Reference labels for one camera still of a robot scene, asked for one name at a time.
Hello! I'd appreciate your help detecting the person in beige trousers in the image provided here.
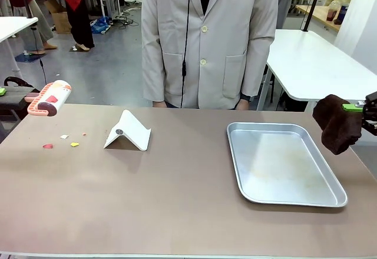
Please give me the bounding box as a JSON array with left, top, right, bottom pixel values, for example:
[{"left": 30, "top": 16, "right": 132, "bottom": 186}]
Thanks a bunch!
[{"left": 5, "top": 0, "right": 59, "bottom": 55}]

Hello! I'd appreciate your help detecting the person in beige jacket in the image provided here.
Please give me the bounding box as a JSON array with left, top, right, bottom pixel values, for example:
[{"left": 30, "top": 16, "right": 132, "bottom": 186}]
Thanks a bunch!
[{"left": 141, "top": 0, "right": 279, "bottom": 109}]

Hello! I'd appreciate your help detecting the black tripod stand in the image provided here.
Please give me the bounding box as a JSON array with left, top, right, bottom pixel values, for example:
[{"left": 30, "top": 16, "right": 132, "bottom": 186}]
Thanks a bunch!
[{"left": 302, "top": 0, "right": 325, "bottom": 32}]

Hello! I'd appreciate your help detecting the silver metal tray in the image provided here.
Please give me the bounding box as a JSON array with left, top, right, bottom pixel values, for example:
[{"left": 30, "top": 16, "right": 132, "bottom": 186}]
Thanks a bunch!
[{"left": 226, "top": 121, "right": 348, "bottom": 208}]

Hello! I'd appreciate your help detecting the pink lint roller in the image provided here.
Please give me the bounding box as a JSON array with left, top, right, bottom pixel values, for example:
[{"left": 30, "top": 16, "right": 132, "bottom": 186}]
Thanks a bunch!
[{"left": 17, "top": 79, "right": 72, "bottom": 117}]

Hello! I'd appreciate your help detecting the large white table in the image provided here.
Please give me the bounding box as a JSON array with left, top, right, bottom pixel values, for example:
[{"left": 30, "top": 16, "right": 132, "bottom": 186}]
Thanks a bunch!
[{"left": 256, "top": 29, "right": 377, "bottom": 112}]

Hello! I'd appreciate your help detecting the dark brown cloth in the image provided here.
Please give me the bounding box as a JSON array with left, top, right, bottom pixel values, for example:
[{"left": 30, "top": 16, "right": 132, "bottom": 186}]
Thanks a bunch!
[{"left": 312, "top": 94, "right": 363, "bottom": 155}]

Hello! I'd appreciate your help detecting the blue plastic bag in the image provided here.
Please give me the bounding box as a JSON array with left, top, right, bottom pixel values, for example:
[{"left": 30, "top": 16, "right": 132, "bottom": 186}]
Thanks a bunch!
[{"left": 89, "top": 16, "right": 112, "bottom": 35}]

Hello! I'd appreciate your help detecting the person with red scarf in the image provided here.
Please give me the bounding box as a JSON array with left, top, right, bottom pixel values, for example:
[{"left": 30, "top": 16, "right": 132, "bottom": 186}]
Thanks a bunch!
[{"left": 60, "top": 0, "right": 95, "bottom": 52}]

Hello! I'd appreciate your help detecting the bottle with red liquid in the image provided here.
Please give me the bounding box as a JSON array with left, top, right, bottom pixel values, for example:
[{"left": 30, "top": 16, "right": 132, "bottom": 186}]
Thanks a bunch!
[{"left": 327, "top": 1, "right": 340, "bottom": 22}]

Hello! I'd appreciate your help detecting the white folded roller stand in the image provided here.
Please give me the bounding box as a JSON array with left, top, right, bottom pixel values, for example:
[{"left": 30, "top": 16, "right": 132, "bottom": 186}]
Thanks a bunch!
[{"left": 102, "top": 109, "right": 152, "bottom": 152}]

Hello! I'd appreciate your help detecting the small white table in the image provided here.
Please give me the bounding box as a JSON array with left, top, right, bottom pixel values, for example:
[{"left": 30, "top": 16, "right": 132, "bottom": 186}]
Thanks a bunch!
[{"left": 0, "top": 16, "right": 39, "bottom": 79}]

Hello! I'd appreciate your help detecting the thin black dangling cable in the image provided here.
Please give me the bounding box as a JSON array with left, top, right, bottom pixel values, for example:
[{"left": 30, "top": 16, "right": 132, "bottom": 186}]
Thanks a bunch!
[{"left": 30, "top": 26, "right": 48, "bottom": 85}]

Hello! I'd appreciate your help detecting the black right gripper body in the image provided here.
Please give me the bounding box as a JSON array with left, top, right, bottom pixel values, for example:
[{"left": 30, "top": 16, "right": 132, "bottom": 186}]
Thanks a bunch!
[{"left": 362, "top": 91, "right": 377, "bottom": 137}]

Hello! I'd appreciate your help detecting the floor cables and power strip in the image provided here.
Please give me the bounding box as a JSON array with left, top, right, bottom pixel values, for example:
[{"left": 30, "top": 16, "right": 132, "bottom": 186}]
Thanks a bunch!
[{"left": 113, "top": 5, "right": 143, "bottom": 28}]

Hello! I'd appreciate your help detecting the dark blue cup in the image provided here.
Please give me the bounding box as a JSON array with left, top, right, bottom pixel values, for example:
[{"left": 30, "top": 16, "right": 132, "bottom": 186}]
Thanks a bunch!
[{"left": 334, "top": 4, "right": 349, "bottom": 25}]

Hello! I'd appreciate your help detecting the cardboard box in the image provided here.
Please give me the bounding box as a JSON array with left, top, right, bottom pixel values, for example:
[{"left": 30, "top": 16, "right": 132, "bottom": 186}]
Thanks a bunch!
[{"left": 44, "top": 0, "right": 72, "bottom": 35}]

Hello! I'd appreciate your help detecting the blue floor mat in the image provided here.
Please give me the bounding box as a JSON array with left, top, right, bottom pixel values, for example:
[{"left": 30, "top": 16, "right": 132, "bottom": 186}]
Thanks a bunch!
[{"left": 14, "top": 51, "right": 42, "bottom": 64}]

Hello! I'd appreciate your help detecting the black hanging cord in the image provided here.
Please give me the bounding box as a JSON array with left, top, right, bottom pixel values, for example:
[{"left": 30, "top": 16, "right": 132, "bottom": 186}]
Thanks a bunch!
[{"left": 179, "top": 0, "right": 192, "bottom": 108}]

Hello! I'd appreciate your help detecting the person in grey trousers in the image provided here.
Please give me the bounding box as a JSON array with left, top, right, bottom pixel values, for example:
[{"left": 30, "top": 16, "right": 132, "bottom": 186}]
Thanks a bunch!
[{"left": 276, "top": 0, "right": 298, "bottom": 30}]

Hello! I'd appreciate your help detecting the wooden table with bottles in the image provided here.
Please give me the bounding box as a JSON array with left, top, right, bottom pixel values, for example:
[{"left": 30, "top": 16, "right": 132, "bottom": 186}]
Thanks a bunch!
[{"left": 295, "top": 4, "right": 342, "bottom": 32}]

